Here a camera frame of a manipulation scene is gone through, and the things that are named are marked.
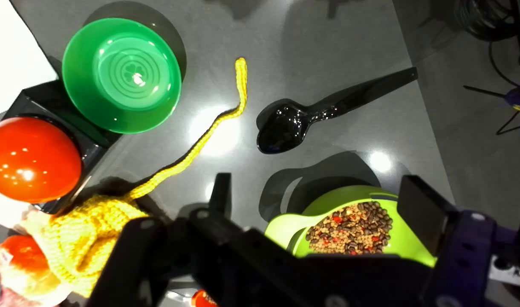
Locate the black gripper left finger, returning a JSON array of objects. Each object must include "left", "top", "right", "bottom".
[{"left": 90, "top": 172, "right": 261, "bottom": 307}]

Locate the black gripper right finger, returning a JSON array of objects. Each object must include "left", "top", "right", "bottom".
[{"left": 397, "top": 173, "right": 499, "bottom": 307}]

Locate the yellow knitted cloth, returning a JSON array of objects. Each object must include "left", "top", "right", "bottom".
[{"left": 18, "top": 56, "right": 250, "bottom": 300}]

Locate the black plastic spoon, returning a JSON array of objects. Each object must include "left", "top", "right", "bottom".
[{"left": 255, "top": 64, "right": 419, "bottom": 155}]

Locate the brown grain mix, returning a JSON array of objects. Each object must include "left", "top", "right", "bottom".
[{"left": 303, "top": 199, "right": 394, "bottom": 255}]

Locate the lime green bowl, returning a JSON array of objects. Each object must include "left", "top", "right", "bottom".
[{"left": 262, "top": 184, "right": 440, "bottom": 269}]

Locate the small red plastic piece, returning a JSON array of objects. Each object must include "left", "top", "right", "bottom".
[{"left": 189, "top": 288, "right": 218, "bottom": 307}]

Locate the blue yellow clamp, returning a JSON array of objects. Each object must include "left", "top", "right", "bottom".
[{"left": 499, "top": 83, "right": 520, "bottom": 117}]

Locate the small green bowl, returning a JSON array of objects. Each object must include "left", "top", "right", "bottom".
[{"left": 59, "top": 15, "right": 184, "bottom": 136}]

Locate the red toy tomato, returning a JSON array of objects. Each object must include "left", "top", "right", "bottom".
[{"left": 0, "top": 115, "right": 85, "bottom": 204}]

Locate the white paper napkin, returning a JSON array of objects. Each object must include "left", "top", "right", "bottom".
[{"left": 0, "top": 0, "right": 61, "bottom": 228}]

